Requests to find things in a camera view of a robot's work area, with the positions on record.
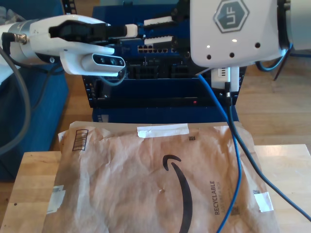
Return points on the black rack server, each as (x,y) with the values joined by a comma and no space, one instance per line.
(155,70)

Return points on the blue sofa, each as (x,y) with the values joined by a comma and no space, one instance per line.
(43,121)

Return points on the long white tape strip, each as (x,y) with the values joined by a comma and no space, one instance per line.
(165,130)

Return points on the brown paper mailer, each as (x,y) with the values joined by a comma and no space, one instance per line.
(121,174)

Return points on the white shipping label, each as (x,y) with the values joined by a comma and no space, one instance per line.
(56,200)

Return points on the short white tape strip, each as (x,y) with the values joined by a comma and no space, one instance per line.
(263,201)

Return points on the blue network switch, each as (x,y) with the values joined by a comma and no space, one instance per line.
(158,51)

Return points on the black rack frame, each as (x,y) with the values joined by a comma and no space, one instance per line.
(87,89)

